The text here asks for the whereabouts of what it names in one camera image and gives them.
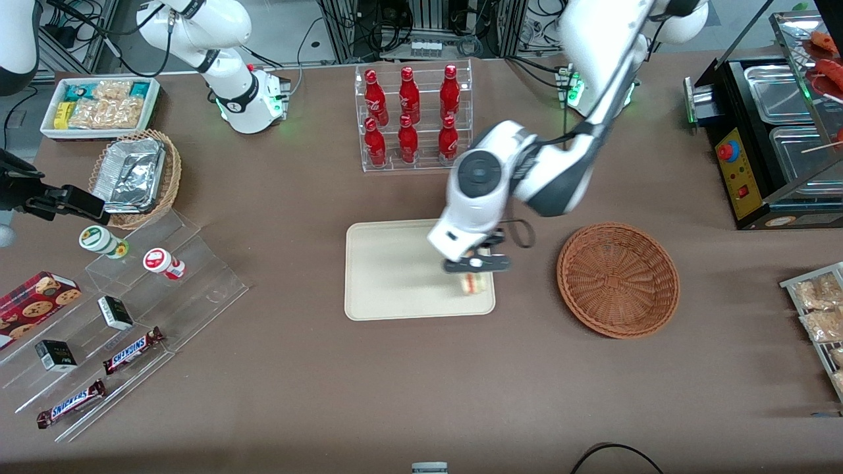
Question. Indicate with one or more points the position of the small black carton box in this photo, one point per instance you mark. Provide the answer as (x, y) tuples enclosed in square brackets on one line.
[(115, 313), (56, 355)]

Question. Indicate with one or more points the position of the light wicker basket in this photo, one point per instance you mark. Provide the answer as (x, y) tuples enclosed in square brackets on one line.
[(170, 171)]

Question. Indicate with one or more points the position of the white power strip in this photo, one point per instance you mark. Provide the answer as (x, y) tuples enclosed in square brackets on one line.
[(435, 47)]

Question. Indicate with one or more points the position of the yellow snack packet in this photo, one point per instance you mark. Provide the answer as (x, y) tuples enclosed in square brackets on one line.
[(62, 116)]

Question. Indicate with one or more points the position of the clear bag of crackers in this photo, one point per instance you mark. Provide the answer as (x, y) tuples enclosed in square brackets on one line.
[(113, 89), (105, 114)]

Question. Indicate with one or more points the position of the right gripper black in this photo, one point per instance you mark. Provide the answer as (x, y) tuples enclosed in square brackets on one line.
[(26, 195)]

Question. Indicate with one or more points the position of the red cola bottle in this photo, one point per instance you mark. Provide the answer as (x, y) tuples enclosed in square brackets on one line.
[(375, 143), (448, 140), (450, 92), (375, 95), (407, 140), (409, 95)]

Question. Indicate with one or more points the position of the steel food pan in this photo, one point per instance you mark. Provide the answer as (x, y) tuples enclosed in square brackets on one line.
[(800, 164), (777, 92)]

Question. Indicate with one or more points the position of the white snack bin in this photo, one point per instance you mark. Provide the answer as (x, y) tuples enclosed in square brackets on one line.
[(46, 128)]

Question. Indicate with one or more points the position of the black food warmer appliance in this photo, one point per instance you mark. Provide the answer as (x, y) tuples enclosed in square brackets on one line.
[(744, 178)]

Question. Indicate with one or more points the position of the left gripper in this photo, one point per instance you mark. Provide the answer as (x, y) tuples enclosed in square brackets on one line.
[(495, 239)]

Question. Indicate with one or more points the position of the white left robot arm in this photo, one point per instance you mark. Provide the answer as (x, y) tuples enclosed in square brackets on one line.
[(593, 52)]

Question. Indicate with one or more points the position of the brown wicker basket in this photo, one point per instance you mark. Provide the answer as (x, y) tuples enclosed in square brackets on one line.
[(618, 280)]

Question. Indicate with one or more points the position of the grey snack display tray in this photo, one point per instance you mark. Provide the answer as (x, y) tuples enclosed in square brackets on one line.
[(790, 284)]

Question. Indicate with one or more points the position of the aluminium foil tray stack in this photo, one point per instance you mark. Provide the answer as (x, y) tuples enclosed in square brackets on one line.
[(132, 174)]

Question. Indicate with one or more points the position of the small grey device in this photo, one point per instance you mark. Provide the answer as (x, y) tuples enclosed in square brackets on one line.
[(429, 468)]

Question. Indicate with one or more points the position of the red emergency stop button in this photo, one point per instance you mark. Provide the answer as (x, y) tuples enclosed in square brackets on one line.
[(728, 153)]

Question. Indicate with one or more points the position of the cream plastic tray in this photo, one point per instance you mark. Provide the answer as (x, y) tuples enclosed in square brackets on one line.
[(395, 276)]

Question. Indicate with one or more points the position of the clear acrylic bottle rack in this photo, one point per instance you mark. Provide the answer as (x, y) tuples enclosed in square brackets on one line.
[(425, 158)]

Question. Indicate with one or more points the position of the sandwich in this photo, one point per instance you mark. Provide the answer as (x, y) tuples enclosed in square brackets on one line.
[(475, 284)]

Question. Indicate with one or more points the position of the teal snack packet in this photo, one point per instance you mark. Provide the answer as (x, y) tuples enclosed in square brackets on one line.
[(79, 91), (139, 88)]

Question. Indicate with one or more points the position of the clear bag of nuts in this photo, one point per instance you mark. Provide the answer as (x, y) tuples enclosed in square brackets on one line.
[(823, 324), (838, 357), (816, 293), (839, 382)]

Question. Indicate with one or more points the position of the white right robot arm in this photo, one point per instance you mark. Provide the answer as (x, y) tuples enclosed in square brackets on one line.
[(230, 39)]

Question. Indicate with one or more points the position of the red tartan cookie box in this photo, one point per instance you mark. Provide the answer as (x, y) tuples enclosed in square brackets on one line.
[(33, 303)]

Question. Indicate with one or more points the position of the wooden skewer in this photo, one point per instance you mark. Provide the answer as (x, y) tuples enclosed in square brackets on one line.
[(820, 147)]

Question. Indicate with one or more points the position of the clear acrylic stepped shelf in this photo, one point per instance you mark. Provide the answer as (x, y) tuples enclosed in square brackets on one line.
[(197, 289)]

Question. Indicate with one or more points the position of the Snickers chocolate bar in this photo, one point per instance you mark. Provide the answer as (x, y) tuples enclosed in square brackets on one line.
[(71, 403), (132, 350)]

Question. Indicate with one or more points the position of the red lid white cup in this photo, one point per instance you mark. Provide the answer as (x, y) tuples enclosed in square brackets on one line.
[(161, 262)]

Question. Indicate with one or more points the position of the green lid sunflower cup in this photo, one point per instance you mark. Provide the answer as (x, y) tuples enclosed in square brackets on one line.
[(99, 239)]

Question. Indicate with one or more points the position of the red sausage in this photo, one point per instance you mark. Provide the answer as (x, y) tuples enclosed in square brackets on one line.
[(832, 72), (824, 41)]

